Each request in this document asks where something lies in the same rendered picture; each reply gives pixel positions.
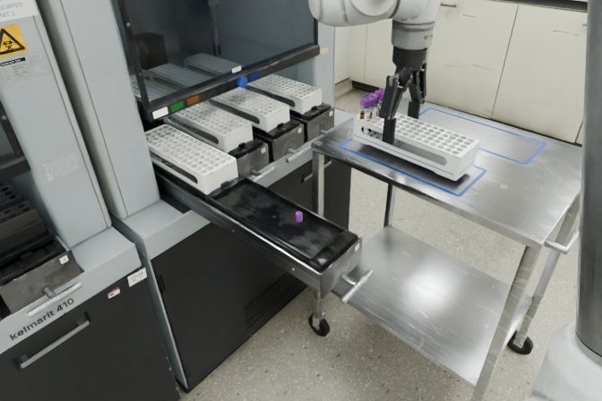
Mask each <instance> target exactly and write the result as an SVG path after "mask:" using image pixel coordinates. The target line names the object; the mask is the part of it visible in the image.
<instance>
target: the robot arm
mask: <svg viewBox="0 0 602 401"><path fill-rule="evenodd" d="M308 3H309V7H310V11H311V14H312V15H313V17H314V18H315V19H316V20H317V21H318V22H320V23H322V24H325V25H329V26H333V27H349V26H357V25H364V24H368V23H373V22H377V21H380V20H385V19H392V22H391V24H392V26H391V44H392V45H393V51H392V62H393V63H394V64H395V65H396V70H395V73H394V75H392V76H390V75H388V76H387V77H386V87H385V91H384V94H383V102H382V105H381V109H380V113H379V117H381V118H383V119H384V122H383V139H382V141H383V142H386V143H388V144H391V145H392V144H394V137H395V129H396V122H397V118H396V117H394V116H395V115H396V112H397V109H398V107H399V104H400V101H401V98H402V95H403V93H404V92H406V91H407V88H408V90H409V94H410V97H411V100H412V101H409V103H408V116H409V117H412V118H415V119H417V120H418V118H419V112H420V105H421V104H424V103H425V101H424V100H423V98H426V67H427V63H426V53H427V48H428V47H430V46H431V44H432V38H433V32H434V24H435V22H434V20H435V16H436V14H437V11H438V9H439V7H440V4H441V0H308ZM398 85H399V86H401V87H403V88H400V87H398ZM420 91H421V92H422V93H421V92H420ZM524 401H602V0H588V15H587V38H586V62H585V86H584V109H583V133H582V156H581V180H580V226H579V250H578V273H577V296H576V320H573V321H571V322H569V323H568V324H566V325H564V326H563V327H561V328H559V329H558V330H557V331H556V332H555V333H554V334H553V335H552V336H551V338H550V340H549V342H548V347H547V350H546V354H545V357H544V360H543V362H542V364H541V367H540V369H539V372H538V374H537V377H536V379H535V381H534V384H533V386H532V388H531V396H530V397H528V398H527V399H526V400H524Z"/></svg>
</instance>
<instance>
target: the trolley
mask: <svg viewBox="0 0 602 401"><path fill-rule="evenodd" d="M418 120H420V121H423V122H426V123H429V124H433V125H436V126H438V127H441V128H443V129H446V130H449V131H452V132H456V133H459V134H462V135H465V136H468V137H470V138H473V139H476V140H479V141H480V143H479V147H478V151H477V157H476V161H475V165H474V166H473V167H472V168H471V169H469V170H468V171H467V172H466V173H465V174H464V175H463V176H461V177H460V178H459V179H458V180H456V181H453V180H452V179H449V178H447V177H444V176H442V175H438V174H436V173H435V171H432V170H430V169H427V168H425V167H422V166H419V165H417V164H415V163H412V162H410V161H407V160H406V159H403V158H399V157H397V156H395V155H392V154H391V153H388V152H386V151H383V150H381V149H378V148H376V147H373V146H371V145H368V144H367V145H365V144H364V143H362V142H359V141H355V140H353V123H354V120H353V121H351V122H350V123H348V124H345V125H343V126H341V127H340V128H339V129H337V130H335V131H333V132H331V133H329V134H327V135H325V136H324V137H322V138H321V139H319V140H317V141H315V142H313V143H311V150H312V151H313V212H314V213H316V214H318V215H320V216H322V217H323V194H324V156H326V157H328V158H332V159H334V160H336V161H338V162H340V163H342V164H344V165H346V166H350V167H352V168H354V169H356V170H358V171H360V172H362V173H364V174H367V175H370V176H372V177H374V178H376V179H378V180H380V181H383V182H385V183H387V184H388V190H387V198H386V206H385V214H384V223H383V229H382V230H381V231H380V232H379V233H377V234H376V235H375V236H374V237H372V238H371V239H370V240H369V241H368V242H367V243H365V244H364V245H363V246H362V253H361V262H360V263H359V264H358V265H357V266H356V267H355V268H354V269H353V270H352V271H351V272H350V273H348V274H347V276H348V277H350V278H352V279H353V280H355V281H358V280H359V279H360V278H361V277H362V276H363V275H364V274H365V273H366V272H367V271H368V270H369V269H371V270H372V271H373V272H374V274H373V275H372V276H371V277H370V278H369V279H368V280H367V281H366V282H365V284H364V285H363V286H362V287H361V288H360V289H359V290H358V291H357V292H356V293H355V294H354V295H353V296H352V297H351V298H350V299H349V300H348V301H347V303H348V304H349V305H351V306H352V307H353V308H355V309H356V310H358V311H360V312H361V313H363V314H364V315H365V316H366V317H368V318H369V319H371V320H372V321H374V322H375V323H377V324H378V325H380V326H381V327H383V328H385V329H386V330H388V331H389V332H390V333H392V334H393V335H394V336H395V337H397V338H399V339H400V340H402V341H403V342H405V343H406V344H408V345H409V346H411V347H412V348H414V349H415V350H417V351H418V352H420V353H421V354H422V355H424V356H425V357H427V358H428V359H429V360H431V361H432V362H434V363H436V364H437V365H439V366H440V367H442V368H443V369H445V370H446V371H448V372H449V373H450V374H451V375H453V376H454V377H456V378H457V379H459V380H461V381H462V382H464V383H465V384H467V385H468V386H469V387H471V388H473V389H474V392H473V394H472V397H471V399H470V401H483V399H484V396H485V394H486V390H487V388H488V385H489V383H490V380H491V378H492V376H493V373H494V371H495V367H496V365H497V362H498V360H499V357H500V355H501V354H502V352H503V350H504V348H505V347H506V346H509V347H510V348H511V350H512V351H513V352H515V353H517V354H524V355H526V354H530V353H531V351H532V349H533V343H532V340H531V339H530V338H529V337H528V334H529V328H530V326H531V323H532V321H533V320H534V317H535V315H536V313H537V310H538V307H539V305H540V303H541V300H542V298H543V296H544V293H545V291H546V288H547V286H548V284H549V281H550V279H551V277H552V275H553V273H554V270H555V267H556V264H557V262H558V261H559V258H560V256H561V254H564V255H567V254H568V252H569V250H570V249H571V248H572V246H573V244H574V242H575V241H576V239H577V237H578V236H579V226H580V222H579V223H578V225H577V226H576V227H575V228H574V230H573V232H572V234H571V235H570V237H569V234H570V232H571V231H572V227H573V225H574V222H575V220H576V218H577V216H578V214H579V211H580V202H581V156H582V148H581V147H578V146H574V145H571V144H569V143H565V142H562V141H557V140H554V139H551V138H547V137H545V136H541V135H538V134H535V133H532V132H527V131H523V130H521V129H518V128H514V127H511V126H508V125H505V124H499V123H497V122H494V121H490V120H487V119H485V118H481V117H478V116H475V115H470V114H466V113H463V112H461V111H457V110H454V109H451V108H448V107H443V106H439V105H436V104H433V103H430V102H427V101H425V103H424V104H421V105H420V112H419V118H418ZM396 188H398V189H401V190H402V191H404V192H408V193H410V194H412V195H414V196H417V197H418V198H420V199H422V200H425V201H428V202H430V203H432V204H434V205H436V206H438V207H440V208H443V209H446V210H448V211H450V212H452V213H454V214H456V215H459V216H461V217H463V218H466V219H468V220H470V221H472V222H474V223H477V224H479V225H481V226H484V227H486V228H488V229H490V230H493V231H495V232H496V233H498V234H501V235H504V236H506V237H508V238H511V239H512V240H514V241H516V242H519V243H522V244H524V245H526V246H525V249H524V252H523V254H522V256H521V259H520V264H519V267H518V268H517V271H516V274H515V277H514V279H513V281H512V286H508V285H506V284H505V283H504V282H502V281H500V280H498V279H496V278H494V277H491V276H489V275H487V274H486V273H484V272H482V271H480V270H478V269H475V268H473V267H471V266H470V265H468V264H466V263H464V262H462V261H461V260H458V259H456V258H454V257H452V256H451V255H449V254H447V253H445V252H442V251H440V250H438V249H436V248H434V247H433V246H431V245H429V244H427V243H424V242H422V241H421V240H419V239H417V238H416V237H414V236H412V235H409V234H407V233H405V232H403V231H401V230H399V229H398V228H396V227H394V226H392V225H391V224H392V217H393V209H394V201H395V194H396ZM565 214H566V215H565ZM564 215H565V217H564ZM563 217H564V220H563V223H562V225H561V228H560V230H559V233H558V235H557V237H556V239H555V242H553V241H551V240H549V237H550V236H551V234H552V233H553V232H554V230H555V229H556V227H557V226H558V224H559V223H560V222H561V220H562V219H563ZM568 237H569V239H568ZM567 239H568V240H567ZM566 241H567V242H566ZM543 246H545V247H547V248H549V249H551V252H550V254H549V257H548V259H547V262H546V265H545V267H544V270H543V272H542V275H541V277H540V279H539V281H538V283H537V287H536V290H535V292H534V294H533V296H532V297H531V296H529V295H527V294H524V293H525V290H526V287H527V285H528V282H529V279H530V277H531V274H532V271H533V269H534V267H535V265H536V262H537V259H538V255H539V254H540V251H541V249H542V248H543ZM524 316H525V317H524ZM523 318H524V319H523ZM522 320H523V322H522V323H521V321H522ZM308 321H309V325H310V327H311V328H312V330H313V331H314V332H315V333H316V334H317V335H319V336H321V337H325V336H326V335H327V334H328V333H329V332H330V326H329V324H328V322H327V321H326V319H325V313H324V312H323V299H322V300H321V301H320V293H319V292H317V291H315V290H314V313H313V314H312V315H311V316H310V317H309V319H308ZM520 323H521V325H520ZM519 325H520V329H519V330H516V329H517V327H518V326H519Z"/></svg>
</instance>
